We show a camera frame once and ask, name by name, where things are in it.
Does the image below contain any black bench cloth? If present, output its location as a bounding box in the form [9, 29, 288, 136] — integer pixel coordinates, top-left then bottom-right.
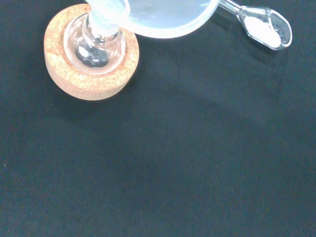
[0, 0, 316, 237]

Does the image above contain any clear glass round-bottom flask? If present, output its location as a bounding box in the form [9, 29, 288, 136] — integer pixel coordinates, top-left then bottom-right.
[63, 13, 127, 76]

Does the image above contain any glass weighing funnel with powder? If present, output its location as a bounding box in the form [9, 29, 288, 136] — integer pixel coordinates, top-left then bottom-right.
[217, 0, 293, 51]

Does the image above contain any brown cork ring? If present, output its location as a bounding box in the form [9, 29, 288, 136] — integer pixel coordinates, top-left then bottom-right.
[43, 3, 140, 101]

